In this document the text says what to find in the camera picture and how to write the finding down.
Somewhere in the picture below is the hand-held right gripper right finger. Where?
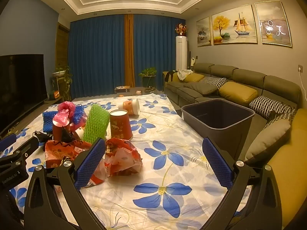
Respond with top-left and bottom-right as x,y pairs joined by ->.
202,138 -> 283,230

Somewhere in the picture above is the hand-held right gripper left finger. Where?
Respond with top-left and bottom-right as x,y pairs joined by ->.
24,138 -> 107,230

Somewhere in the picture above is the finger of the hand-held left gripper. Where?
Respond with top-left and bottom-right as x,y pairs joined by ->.
0,136 -> 40,173
0,134 -> 18,152

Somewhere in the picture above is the black plastic bag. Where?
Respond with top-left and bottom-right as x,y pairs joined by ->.
34,128 -> 75,144

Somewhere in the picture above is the red printed plastic bag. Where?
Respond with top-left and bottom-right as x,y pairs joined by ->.
44,139 -> 106,188

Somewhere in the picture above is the red clear plastic bag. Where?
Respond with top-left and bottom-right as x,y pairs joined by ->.
104,138 -> 143,178

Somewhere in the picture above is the grey plastic bin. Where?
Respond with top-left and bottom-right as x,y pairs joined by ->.
181,99 -> 256,160

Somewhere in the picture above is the blue foam net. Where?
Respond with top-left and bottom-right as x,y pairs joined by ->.
43,105 -> 85,133

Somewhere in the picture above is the dark red paper cup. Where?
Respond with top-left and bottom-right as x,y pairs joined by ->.
52,122 -> 72,141

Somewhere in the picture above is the green foam net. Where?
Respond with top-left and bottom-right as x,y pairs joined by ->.
83,104 -> 110,144

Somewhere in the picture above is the pink plastic bag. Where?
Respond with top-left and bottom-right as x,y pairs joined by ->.
53,101 -> 77,127

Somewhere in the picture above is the orange spotted paper cup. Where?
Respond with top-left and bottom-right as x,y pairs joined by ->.
119,98 -> 141,116

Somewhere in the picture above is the grey television cabinet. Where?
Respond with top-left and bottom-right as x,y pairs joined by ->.
0,97 -> 63,139

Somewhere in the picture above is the black television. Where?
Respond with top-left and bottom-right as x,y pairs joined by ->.
0,54 -> 48,135

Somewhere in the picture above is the light grey cushion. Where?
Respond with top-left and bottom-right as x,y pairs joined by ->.
244,118 -> 292,162

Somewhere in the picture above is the blue floral tablecloth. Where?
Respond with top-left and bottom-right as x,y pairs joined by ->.
0,93 -> 255,230

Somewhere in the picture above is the yellow leather cushion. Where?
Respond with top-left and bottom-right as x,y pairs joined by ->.
218,81 -> 259,104

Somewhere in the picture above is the dark grey cushion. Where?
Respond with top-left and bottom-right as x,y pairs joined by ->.
189,83 -> 219,96

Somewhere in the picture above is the large yellow cushion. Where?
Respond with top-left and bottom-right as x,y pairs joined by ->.
266,108 -> 307,230

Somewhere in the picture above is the black white patterned cushion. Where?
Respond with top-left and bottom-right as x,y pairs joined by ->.
199,77 -> 227,88
249,95 -> 296,120

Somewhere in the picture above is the trailing plant white pot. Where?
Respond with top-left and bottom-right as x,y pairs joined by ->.
52,66 -> 72,101

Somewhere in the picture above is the small yellow cushion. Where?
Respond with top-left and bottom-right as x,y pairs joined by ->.
183,73 -> 205,83

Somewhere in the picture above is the grey sofa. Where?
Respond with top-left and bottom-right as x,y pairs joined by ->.
163,63 -> 303,163

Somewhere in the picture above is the white cloth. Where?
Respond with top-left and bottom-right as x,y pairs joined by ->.
177,69 -> 193,81

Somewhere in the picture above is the black garment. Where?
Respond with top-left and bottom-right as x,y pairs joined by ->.
164,71 -> 179,83

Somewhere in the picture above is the green potted plant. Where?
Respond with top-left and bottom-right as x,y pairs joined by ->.
139,67 -> 157,93

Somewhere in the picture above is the blue curtain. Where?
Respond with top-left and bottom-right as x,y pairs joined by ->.
68,14 -> 126,101
133,14 -> 186,93

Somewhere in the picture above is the brown wooden panel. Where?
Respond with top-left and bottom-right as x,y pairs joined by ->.
56,22 -> 70,63

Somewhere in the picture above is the white standing air conditioner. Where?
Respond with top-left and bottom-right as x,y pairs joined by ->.
176,36 -> 187,70

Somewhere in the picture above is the orange curtain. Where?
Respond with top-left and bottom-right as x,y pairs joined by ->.
123,14 -> 136,88

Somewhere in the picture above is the small landscape painting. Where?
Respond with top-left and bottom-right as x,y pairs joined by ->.
196,17 -> 212,47

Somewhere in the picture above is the red gold flower ornament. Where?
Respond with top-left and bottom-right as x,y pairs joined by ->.
175,23 -> 186,36

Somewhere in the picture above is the wide sailing ship painting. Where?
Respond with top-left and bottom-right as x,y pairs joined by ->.
211,4 -> 257,45

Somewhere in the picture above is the purple framed painting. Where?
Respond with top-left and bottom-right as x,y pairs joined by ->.
255,1 -> 292,48

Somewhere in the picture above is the white cable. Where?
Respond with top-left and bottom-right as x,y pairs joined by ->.
299,71 -> 307,94

